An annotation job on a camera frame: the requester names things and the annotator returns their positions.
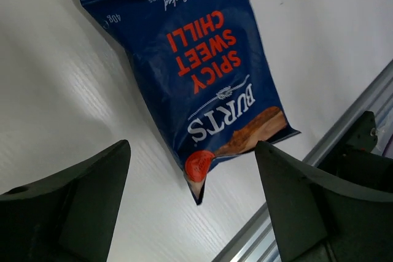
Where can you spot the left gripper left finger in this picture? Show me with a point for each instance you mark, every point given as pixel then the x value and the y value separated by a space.
pixel 69 215

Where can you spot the aluminium mounting rail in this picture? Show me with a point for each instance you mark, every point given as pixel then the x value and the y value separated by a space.
pixel 256 240

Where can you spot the blue Burts bag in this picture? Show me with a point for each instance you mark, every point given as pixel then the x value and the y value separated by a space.
pixel 203 75

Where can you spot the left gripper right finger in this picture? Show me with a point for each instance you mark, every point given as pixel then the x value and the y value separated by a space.
pixel 317 216

